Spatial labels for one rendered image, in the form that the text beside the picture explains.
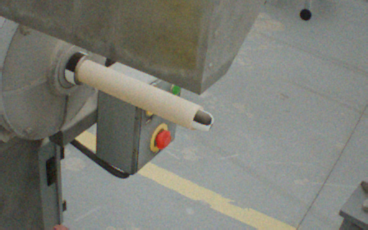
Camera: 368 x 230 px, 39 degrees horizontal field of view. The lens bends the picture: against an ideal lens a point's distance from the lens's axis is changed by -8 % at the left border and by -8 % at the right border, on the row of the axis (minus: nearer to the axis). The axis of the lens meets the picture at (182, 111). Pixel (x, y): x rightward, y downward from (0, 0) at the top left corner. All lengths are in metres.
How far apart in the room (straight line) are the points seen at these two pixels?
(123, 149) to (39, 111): 0.33
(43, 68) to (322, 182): 2.13
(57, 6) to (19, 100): 0.23
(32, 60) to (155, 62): 0.28
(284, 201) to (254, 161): 0.31
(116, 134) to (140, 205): 1.34
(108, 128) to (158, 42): 0.61
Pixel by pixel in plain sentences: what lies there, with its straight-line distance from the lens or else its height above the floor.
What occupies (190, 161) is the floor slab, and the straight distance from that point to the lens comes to 2.67.
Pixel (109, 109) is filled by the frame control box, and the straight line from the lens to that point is 1.06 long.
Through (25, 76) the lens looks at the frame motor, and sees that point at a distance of 0.74.
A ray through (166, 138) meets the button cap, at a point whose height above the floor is 0.99.
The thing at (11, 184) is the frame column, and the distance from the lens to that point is 1.08.
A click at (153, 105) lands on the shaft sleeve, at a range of 0.71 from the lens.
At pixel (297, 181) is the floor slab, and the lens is 2.70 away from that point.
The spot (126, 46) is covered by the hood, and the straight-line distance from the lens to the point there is 0.51.
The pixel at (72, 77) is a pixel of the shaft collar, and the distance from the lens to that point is 0.77.
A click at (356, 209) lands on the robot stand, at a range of 1.52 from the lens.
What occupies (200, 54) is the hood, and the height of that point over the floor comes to 1.42.
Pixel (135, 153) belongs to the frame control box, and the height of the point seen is 0.98.
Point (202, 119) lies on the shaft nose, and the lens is 0.69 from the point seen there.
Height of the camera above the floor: 1.64
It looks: 33 degrees down
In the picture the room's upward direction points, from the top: 8 degrees clockwise
